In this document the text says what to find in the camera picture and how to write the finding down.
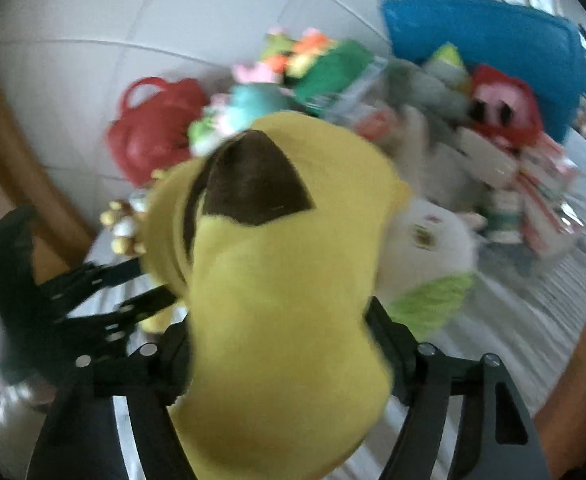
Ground orange plush toy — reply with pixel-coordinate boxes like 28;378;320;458
289;29;336;78

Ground red and white snack packets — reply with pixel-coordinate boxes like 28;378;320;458
516;134;581;258

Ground red plush toy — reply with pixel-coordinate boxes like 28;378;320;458
467;64;545;150

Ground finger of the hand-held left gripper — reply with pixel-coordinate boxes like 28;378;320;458
62;284;180;347
53;256;148;307

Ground green packet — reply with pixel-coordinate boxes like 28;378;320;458
292;39;390;113

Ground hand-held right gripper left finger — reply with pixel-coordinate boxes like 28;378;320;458
27;319;195;480

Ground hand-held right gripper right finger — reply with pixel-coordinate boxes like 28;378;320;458
364;304;550;480

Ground teal plush toy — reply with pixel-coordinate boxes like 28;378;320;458
222;84;286;128

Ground white and green plush toy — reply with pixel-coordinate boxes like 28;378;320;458
377;196;480;341

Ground blue plastic bin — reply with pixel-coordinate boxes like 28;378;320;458
379;0;586;145

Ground yellow plush toy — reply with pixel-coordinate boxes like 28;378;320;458
142;111;415;480

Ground grey plush toy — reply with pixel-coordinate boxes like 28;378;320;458
387;56;475;123

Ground red handbag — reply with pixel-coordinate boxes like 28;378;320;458
104;76;210;187

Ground pink flower plush toy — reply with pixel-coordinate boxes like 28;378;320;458
232;61;286;85

